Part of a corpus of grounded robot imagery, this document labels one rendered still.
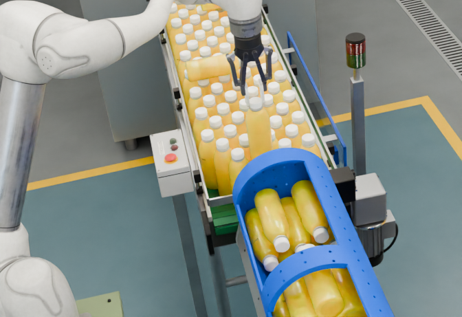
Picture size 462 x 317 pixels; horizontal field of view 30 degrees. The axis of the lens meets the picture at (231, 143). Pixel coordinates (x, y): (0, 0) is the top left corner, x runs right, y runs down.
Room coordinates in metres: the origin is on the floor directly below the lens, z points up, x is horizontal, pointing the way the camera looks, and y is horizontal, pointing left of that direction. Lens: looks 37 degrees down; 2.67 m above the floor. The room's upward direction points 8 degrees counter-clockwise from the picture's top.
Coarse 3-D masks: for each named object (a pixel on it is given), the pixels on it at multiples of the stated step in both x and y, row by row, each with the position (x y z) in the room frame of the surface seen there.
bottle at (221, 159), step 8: (216, 152) 2.11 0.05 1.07; (224, 152) 2.10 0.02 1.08; (216, 160) 2.10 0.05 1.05; (224, 160) 2.09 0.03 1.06; (216, 168) 2.10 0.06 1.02; (224, 168) 2.08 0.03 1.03; (216, 176) 2.11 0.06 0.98; (224, 176) 2.08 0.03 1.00; (224, 184) 2.08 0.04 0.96; (224, 192) 2.09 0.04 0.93
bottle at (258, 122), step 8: (248, 112) 2.06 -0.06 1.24; (256, 112) 2.04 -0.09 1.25; (264, 112) 2.05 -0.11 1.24; (248, 120) 2.04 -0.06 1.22; (256, 120) 2.03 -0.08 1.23; (264, 120) 2.03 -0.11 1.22; (248, 128) 2.04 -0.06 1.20; (256, 128) 2.03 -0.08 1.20; (264, 128) 2.03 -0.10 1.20; (248, 136) 2.05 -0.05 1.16; (256, 136) 2.03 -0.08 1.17; (264, 136) 2.03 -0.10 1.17; (256, 144) 2.03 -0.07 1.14; (264, 144) 2.03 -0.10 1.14; (272, 144) 2.05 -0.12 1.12; (256, 152) 2.03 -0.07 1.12; (264, 152) 2.02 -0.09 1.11
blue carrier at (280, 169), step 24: (264, 168) 1.81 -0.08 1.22; (288, 168) 1.87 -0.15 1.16; (312, 168) 1.79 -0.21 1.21; (240, 192) 1.81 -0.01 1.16; (288, 192) 1.88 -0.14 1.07; (336, 192) 1.74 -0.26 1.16; (240, 216) 1.75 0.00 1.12; (336, 216) 1.60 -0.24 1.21; (336, 240) 1.51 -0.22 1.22; (288, 264) 1.45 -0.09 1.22; (312, 264) 1.42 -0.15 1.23; (336, 264) 1.42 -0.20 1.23; (360, 264) 1.43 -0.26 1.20; (264, 288) 1.46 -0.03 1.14; (360, 288) 1.34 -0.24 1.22; (384, 312) 1.29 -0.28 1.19
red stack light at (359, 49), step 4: (348, 44) 2.34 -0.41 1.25; (352, 44) 2.34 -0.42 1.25; (356, 44) 2.33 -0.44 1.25; (360, 44) 2.33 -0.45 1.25; (364, 44) 2.34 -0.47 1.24; (348, 48) 2.34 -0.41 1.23; (352, 48) 2.33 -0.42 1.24; (356, 48) 2.33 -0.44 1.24; (360, 48) 2.33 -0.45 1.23; (364, 48) 2.34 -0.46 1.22; (348, 52) 2.35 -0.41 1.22; (352, 52) 2.33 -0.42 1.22; (356, 52) 2.33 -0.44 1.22; (360, 52) 2.33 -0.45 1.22
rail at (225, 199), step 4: (224, 196) 2.01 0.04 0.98; (228, 196) 2.01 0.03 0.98; (212, 200) 2.00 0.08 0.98; (216, 200) 2.00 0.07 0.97; (220, 200) 2.00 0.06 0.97; (224, 200) 2.01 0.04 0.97; (228, 200) 2.01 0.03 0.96; (232, 200) 2.01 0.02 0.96; (212, 204) 2.00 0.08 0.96; (216, 204) 2.00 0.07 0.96; (220, 204) 2.00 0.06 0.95; (224, 204) 2.01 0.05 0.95
